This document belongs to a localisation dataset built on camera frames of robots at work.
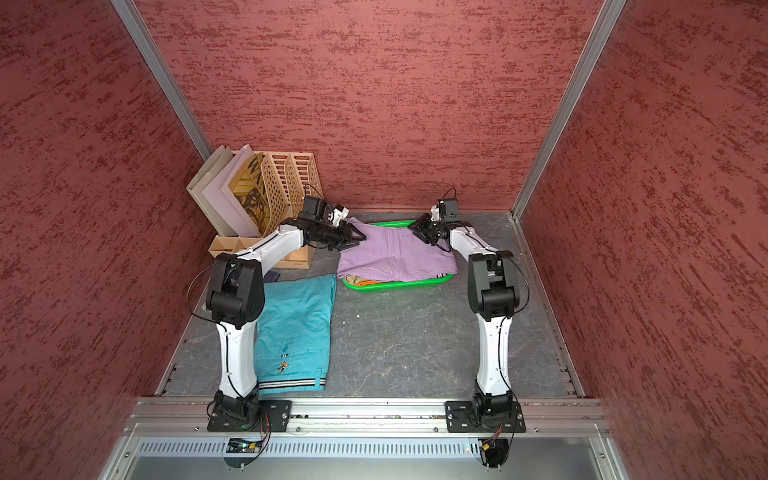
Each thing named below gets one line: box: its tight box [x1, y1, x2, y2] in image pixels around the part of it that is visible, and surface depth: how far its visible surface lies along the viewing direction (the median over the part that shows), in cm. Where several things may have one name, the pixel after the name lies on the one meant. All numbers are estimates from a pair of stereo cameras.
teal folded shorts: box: [254, 274, 337, 396], surface depth 85 cm
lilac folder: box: [201, 144, 262, 238], surface depth 94 cm
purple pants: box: [337, 217, 459, 282], surface depth 96 cm
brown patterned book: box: [228, 152, 271, 237], surface depth 102 cm
